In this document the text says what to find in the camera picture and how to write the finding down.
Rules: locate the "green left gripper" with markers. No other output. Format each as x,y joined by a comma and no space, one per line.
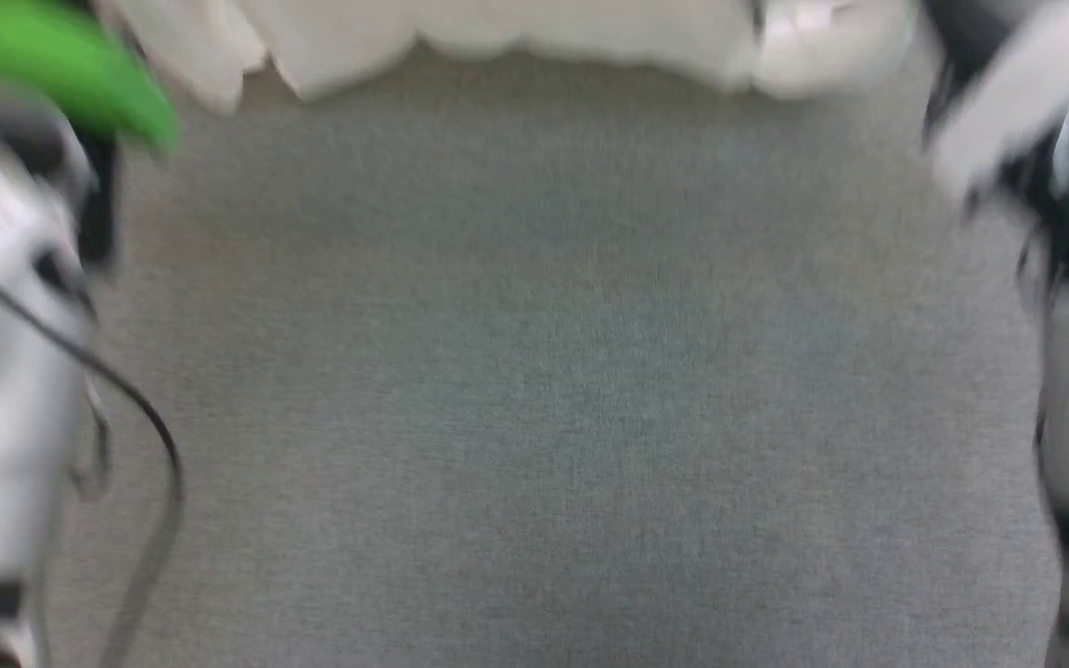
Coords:
61,65

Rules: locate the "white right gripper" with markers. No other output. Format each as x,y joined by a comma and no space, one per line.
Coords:
1008,83

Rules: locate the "white garment with grey stitching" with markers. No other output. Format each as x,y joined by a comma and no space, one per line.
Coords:
544,28

